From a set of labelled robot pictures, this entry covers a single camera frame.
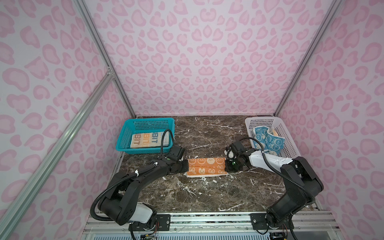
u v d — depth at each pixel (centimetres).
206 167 91
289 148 93
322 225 72
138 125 117
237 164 77
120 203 42
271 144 100
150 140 103
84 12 69
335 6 69
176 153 70
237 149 75
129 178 46
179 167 76
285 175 46
